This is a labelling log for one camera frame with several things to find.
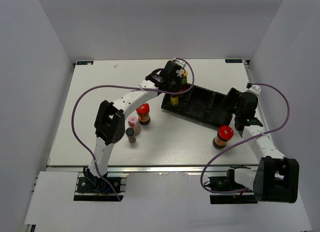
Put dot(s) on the red-lid sauce jar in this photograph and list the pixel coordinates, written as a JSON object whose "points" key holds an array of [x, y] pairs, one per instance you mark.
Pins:
{"points": [[143, 114], [224, 134]]}

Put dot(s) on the black three-compartment tray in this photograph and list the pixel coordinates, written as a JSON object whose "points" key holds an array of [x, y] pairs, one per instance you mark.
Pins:
{"points": [[201, 105]]}

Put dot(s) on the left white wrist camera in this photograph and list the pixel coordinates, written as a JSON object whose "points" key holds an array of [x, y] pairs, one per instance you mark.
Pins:
{"points": [[180, 62]]}

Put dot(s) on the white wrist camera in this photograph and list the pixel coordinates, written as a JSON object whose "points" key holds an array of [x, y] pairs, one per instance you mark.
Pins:
{"points": [[254, 89], [180, 62]]}

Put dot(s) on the left blue corner sticker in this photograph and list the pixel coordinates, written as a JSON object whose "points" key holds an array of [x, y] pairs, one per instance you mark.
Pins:
{"points": [[79, 63]]}

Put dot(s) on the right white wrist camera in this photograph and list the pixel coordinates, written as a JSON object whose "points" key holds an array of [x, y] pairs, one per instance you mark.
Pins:
{"points": [[254, 89]]}

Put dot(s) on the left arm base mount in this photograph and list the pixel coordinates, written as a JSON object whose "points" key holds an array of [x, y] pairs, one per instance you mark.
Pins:
{"points": [[91, 188]]}

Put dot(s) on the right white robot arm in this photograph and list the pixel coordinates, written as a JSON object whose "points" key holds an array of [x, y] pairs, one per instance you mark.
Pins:
{"points": [[276, 178]]}

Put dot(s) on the pink-lid spice bottle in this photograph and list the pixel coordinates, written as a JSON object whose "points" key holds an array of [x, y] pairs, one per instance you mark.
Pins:
{"points": [[134, 124]]}

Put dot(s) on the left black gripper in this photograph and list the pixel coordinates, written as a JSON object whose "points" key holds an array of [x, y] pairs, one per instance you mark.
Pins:
{"points": [[178, 80]]}

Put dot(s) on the black-lid spice bottle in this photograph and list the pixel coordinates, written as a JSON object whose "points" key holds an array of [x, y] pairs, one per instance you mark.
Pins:
{"points": [[130, 133]]}

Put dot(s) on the yellow-label small bottle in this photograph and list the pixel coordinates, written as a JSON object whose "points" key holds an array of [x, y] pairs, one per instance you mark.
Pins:
{"points": [[174, 100]]}

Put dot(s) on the red-label sauce bottle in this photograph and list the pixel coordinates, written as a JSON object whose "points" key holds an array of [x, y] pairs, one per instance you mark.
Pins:
{"points": [[184, 82]]}

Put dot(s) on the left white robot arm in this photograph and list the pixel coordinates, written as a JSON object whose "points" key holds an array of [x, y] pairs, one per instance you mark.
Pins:
{"points": [[111, 116]]}

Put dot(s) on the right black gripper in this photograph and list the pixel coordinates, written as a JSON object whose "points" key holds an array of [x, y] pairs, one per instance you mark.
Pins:
{"points": [[233, 94]]}

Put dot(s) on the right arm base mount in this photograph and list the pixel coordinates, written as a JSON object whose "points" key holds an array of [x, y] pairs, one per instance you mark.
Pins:
{"points": [[226, 183]]}

